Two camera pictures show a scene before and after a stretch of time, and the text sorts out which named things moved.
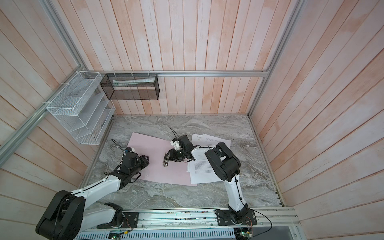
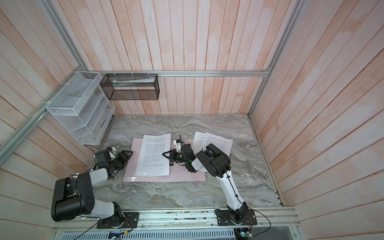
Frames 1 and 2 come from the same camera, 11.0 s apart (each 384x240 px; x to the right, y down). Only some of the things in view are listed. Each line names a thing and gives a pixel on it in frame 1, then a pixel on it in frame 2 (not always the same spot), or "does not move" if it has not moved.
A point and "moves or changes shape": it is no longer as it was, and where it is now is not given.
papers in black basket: (139, 80) does not move
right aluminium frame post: (297, 10) does not move
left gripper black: (143, 160) → (123, 156)
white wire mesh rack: (83, 108) does not move
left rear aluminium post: (51, 10) does not move
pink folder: (174, 173) moves or changes shape
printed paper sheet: (201, 171) → (151, 161)
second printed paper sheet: (209, 140) does not move
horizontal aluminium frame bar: (95, 74) does not move
